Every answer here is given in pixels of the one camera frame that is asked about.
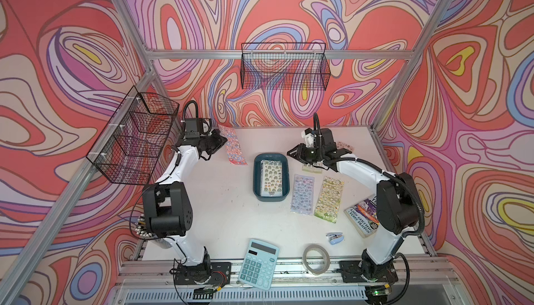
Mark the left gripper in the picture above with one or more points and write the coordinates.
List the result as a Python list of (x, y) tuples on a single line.
[(219, 139)]

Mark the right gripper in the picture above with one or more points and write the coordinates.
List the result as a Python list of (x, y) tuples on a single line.
[(300, 153)]

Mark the pink sticker sheet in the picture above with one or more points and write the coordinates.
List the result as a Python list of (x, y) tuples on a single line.
[(342, 145)]

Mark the white animal sticker sheet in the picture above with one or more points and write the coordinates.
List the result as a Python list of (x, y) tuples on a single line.
[(312, 169)]

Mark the red blue sticker sheet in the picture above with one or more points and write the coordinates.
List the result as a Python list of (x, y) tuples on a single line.
[(232, 146)]

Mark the green animal sticker sheet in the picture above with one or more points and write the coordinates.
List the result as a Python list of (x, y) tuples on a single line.
[(329, 200)]

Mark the teal storage box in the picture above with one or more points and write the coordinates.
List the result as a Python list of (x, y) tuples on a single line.
[(257, 176)]

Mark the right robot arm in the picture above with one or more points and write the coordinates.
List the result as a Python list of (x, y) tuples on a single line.
[(398, 206)]

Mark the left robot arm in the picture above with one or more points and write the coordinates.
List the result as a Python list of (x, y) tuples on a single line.
[(167, 209)]

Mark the book with yellow text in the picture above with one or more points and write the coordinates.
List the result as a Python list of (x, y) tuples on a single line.
[(363, 216)]

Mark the small blue stapler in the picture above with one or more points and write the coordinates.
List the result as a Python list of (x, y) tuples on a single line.
[(335, 238)]

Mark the cup of pencils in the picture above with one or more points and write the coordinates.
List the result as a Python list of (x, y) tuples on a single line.
[(142, 232)]

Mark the clear tape roll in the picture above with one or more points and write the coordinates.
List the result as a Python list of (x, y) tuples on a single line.
[(316, 260)]

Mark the mint green calculator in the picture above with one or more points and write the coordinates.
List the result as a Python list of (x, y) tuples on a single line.
[(259, 265)]

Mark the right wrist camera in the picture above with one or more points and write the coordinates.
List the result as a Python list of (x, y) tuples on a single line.
[(311, 138)]

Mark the left black wire basket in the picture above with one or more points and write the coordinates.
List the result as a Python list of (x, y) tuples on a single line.
[(132, 142)]

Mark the black wire basket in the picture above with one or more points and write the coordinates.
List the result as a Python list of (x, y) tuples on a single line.
[(132, 142), (284, 66)]

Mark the back black wire basket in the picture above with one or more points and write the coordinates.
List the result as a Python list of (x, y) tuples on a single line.
[(284, 66)]

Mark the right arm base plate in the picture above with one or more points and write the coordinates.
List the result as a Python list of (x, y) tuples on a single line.
[(367, 272)]

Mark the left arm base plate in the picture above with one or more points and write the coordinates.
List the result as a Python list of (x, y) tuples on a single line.
[(213, 274)]

